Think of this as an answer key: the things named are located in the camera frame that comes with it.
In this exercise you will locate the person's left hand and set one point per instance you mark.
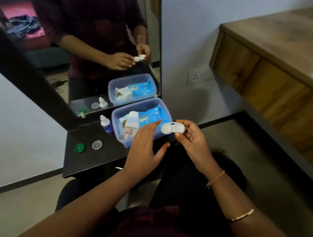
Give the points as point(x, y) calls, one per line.
point(140, 153)

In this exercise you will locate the person's right hand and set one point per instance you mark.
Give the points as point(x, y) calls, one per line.
point(198, 149)

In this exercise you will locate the person's right thumb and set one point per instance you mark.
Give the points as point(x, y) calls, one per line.
point(182, 141)

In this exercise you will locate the person's left thumb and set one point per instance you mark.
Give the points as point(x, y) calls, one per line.
point(161, 151)

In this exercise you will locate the white contact lens case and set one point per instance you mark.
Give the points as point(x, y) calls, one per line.
point(170, 128)

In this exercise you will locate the person's left forearm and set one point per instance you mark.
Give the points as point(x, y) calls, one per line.
point(88, 207)

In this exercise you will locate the person's right forearm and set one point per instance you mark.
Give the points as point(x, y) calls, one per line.
point(234, 200)

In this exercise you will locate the black trousers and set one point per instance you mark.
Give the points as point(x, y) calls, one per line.
point(183, 180)

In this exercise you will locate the blue wipes packet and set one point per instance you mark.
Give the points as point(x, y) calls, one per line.
point(154, 114)

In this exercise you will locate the white folded paper leaflet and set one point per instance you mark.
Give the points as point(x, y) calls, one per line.
point(130, 119)

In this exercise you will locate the blue plastic storage box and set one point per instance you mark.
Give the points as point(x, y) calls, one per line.
point(117, 131)

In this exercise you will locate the small lens solution bottle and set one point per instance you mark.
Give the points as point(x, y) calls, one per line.
point(106, 124)

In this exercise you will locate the black vanity shelf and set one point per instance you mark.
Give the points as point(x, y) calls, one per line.
point(97, 158)

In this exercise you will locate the clear lens case cap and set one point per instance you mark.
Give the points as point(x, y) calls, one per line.
point(96, 145)

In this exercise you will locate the maroon shirt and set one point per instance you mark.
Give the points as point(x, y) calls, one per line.
point(151, 222)

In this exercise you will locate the green lens case cap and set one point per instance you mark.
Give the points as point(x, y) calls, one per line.
point(79, 148)

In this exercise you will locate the gold bangle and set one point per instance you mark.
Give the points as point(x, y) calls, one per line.
point(242, 215)

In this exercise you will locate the wooden cabinet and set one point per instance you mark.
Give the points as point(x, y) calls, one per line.
point(273, 73)

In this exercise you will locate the white wall socket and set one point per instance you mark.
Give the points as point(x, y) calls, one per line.
point(199, 76)

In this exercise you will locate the black framed wall mirror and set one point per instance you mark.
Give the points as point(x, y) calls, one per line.
point(97, 24)

